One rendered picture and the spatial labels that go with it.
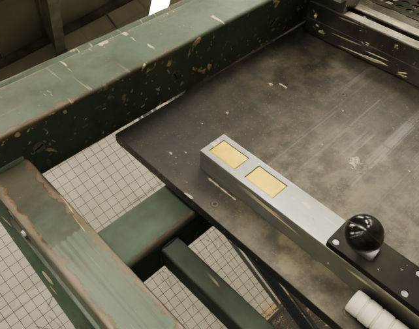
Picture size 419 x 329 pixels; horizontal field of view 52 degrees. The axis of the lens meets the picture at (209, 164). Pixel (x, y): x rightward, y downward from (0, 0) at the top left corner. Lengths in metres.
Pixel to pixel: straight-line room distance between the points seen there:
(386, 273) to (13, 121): 0.50
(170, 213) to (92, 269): 0.18
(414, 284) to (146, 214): 0.37
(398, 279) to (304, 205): 0.14
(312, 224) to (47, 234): 0.32
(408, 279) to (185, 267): 0.28
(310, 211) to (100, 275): 0.27
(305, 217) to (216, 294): 0.16
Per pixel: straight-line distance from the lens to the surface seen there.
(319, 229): 0.56
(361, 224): 0.43
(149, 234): 0.63
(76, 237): 0.55
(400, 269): 0.55
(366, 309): 0.54
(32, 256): 1.18
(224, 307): 0.60
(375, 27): 0.89
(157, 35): 0.76
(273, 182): 0.60
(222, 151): 0.63
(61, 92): 0.66
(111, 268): 0.51
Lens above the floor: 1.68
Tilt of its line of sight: 2 degrees up
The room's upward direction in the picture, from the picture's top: 37 degrees counter-clockwise
